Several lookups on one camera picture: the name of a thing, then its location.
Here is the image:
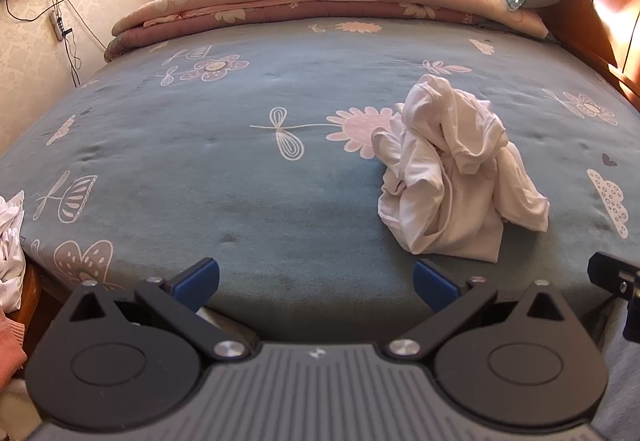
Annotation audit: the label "white long sleeve shirt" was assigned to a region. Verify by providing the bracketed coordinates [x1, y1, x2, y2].
[371, 75, 550, 263]

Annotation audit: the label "white clothes pile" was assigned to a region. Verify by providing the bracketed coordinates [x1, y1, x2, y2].
[0, 191, 26, 314]

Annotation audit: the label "pink garment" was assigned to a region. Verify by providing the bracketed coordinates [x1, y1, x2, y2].
[0, 310, 27, 389]

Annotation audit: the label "wooden headboard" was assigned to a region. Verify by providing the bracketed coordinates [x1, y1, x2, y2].
[539, 0, 639, 106]

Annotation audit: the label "blue floral bed sheet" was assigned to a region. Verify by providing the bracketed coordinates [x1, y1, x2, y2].
[1, 19, 639, 440]

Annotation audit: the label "pink floral folded quilt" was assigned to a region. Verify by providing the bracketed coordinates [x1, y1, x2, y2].
[104, 0, 549, 61]

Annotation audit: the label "white power strip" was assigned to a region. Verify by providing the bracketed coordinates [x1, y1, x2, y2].
[49, 11, 65, 42]

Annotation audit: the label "television power cables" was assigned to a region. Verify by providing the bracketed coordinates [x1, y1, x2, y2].
[4, 0, 109, 88]

